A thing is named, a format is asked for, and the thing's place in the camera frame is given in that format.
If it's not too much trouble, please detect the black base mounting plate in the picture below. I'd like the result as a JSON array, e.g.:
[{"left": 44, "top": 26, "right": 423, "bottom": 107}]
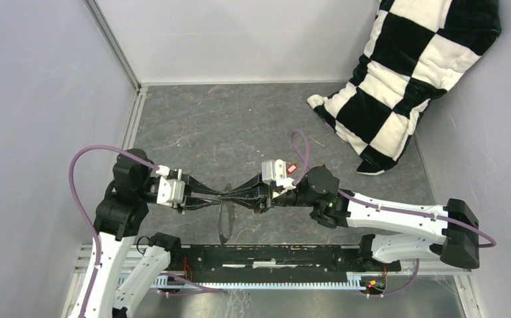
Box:
[{"left": 166, "top": 244, "right": 402, "bottom": 284}]

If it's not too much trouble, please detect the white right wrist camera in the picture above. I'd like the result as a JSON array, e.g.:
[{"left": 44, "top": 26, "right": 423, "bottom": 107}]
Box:
[{"left": 261, "top": 160, "right": 296, "bottom": 190}]

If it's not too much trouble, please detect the aluminium frame rail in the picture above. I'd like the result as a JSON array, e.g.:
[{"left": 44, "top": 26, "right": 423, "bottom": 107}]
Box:
[{"left": 74, "top": 244, "right": 472, "bottom": 277}]

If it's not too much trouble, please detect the large metal keyring plate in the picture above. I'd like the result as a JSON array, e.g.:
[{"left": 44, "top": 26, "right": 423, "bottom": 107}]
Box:
[{"left": 217, "top": 201, "right": 236, "bottom": 246}]

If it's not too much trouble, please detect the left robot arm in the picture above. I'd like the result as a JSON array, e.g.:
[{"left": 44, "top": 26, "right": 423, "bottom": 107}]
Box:
[{"left": 69, "top": 144, "right": 221, "bottom": 317}]

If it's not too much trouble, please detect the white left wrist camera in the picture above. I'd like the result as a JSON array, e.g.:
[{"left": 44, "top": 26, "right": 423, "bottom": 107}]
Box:
[{"left": 156, "top": 178, "right": 185, "bottom": 206}]

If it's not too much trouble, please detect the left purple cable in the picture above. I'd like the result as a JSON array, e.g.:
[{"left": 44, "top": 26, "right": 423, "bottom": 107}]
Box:
[{"left": 69, "top": 145, "right": 224, "bottom": 318}]

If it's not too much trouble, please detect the white slotted cable duct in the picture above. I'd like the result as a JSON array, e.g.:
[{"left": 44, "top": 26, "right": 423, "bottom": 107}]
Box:
[{"left": 151, "top": 275, "right": 365, "bottom": 292}]

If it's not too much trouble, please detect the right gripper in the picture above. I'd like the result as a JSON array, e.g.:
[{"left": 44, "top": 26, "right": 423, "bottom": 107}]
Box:
[{"left": 218, "top": 171, "right": 317, "bottom": 214}]

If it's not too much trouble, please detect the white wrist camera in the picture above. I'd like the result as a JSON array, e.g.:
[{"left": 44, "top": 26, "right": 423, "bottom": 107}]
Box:
[
  {"left": 261, "top": 160, "right": 296, "bottom": 190},
  {"left": 156, "top": 178, "right": 185, "bottom": 206}
]

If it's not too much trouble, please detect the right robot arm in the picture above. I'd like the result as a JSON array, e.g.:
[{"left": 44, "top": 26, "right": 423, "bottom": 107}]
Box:
[{"left": 219, "top": 160, "right": 481, "bottom": 270}]

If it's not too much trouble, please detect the black and white checkered blanket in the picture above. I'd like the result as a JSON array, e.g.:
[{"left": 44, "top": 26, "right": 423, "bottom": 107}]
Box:
[{"left": 307, "top": 1, "right": 502, "bottom": 175}]

